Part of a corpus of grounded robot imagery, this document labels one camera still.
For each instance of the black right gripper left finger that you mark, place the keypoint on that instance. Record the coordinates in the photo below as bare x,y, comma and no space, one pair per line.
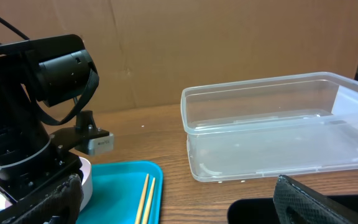
58,203

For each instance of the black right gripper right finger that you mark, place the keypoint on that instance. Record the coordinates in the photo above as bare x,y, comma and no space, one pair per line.
297,203

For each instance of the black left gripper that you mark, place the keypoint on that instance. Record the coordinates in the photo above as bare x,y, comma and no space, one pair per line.
52,164

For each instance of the pink shallow bowl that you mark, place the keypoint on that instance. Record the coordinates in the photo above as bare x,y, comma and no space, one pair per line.
87,183

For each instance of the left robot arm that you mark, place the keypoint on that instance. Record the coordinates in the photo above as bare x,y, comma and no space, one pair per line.
42,82

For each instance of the black plastic bin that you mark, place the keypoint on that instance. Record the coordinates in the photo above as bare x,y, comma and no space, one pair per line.
262,210

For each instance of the teal plastic tray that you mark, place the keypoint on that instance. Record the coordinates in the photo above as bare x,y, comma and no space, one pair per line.
117,189

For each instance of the wooden chopstick right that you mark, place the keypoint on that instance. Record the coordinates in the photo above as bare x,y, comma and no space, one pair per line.
145,218

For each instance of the clear plastic bin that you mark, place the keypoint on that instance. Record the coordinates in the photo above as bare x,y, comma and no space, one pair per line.
290,125

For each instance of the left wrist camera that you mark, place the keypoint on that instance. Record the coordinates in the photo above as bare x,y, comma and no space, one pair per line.
94,147

